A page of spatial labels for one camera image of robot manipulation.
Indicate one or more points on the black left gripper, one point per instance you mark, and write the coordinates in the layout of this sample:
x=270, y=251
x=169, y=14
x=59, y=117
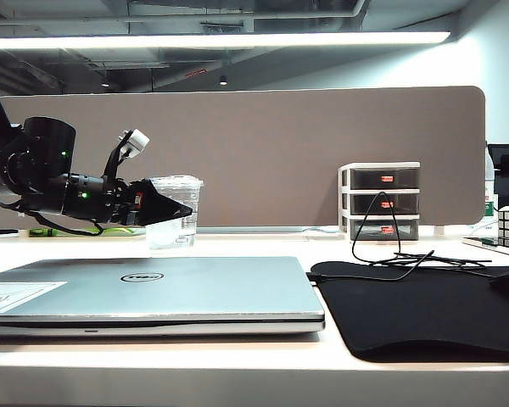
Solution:
x=97, y=199

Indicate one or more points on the clear plastic coffee cup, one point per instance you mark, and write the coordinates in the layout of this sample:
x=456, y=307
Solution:
x=169, y=237

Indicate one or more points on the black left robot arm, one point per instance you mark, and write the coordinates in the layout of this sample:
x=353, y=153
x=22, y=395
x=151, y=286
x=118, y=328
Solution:
x=46, y=140

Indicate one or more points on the silver Dell laptop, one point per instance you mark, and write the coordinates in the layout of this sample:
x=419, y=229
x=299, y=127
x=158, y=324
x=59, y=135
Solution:
x=203, y=292

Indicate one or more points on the white sticker on laptop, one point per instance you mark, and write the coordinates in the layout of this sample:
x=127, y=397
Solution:
x=21, y=292

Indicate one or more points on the green flat item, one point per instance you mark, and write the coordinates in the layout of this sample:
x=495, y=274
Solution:
x=119, y=230

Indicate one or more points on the brown desk divider panel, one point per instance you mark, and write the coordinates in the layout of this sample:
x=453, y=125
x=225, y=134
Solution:
x=271, y=157

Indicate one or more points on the small ceiling spot lamp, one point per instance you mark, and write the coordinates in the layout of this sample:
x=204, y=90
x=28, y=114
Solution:
x=223, y=79

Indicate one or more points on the long ceiling light strip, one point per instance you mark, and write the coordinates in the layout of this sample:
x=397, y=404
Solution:
x=216, y=40

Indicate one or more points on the grey translucent drawer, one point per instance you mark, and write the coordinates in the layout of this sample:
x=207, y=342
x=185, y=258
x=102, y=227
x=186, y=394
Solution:
x=359, y=204
x=408, y=230
x=365, y=178

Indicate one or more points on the black mouse pad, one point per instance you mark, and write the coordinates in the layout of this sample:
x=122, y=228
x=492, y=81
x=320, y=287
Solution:
x=407, y=313

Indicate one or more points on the white divider foot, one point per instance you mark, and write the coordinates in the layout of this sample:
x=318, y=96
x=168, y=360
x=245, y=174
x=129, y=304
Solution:
x=441, y=230

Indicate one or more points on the white flat tray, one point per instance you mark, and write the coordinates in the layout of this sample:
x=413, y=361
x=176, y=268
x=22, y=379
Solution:
x=480, y=242

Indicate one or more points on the clear bottle green label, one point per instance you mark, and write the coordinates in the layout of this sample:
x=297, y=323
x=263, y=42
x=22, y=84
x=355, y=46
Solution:
x=489, y=207

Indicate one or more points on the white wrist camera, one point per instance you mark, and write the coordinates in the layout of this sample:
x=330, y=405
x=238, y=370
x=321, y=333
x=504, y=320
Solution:
x=136, y=141

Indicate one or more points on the white drawer organizer frame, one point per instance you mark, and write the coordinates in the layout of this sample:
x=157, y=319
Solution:
x=343, y=198

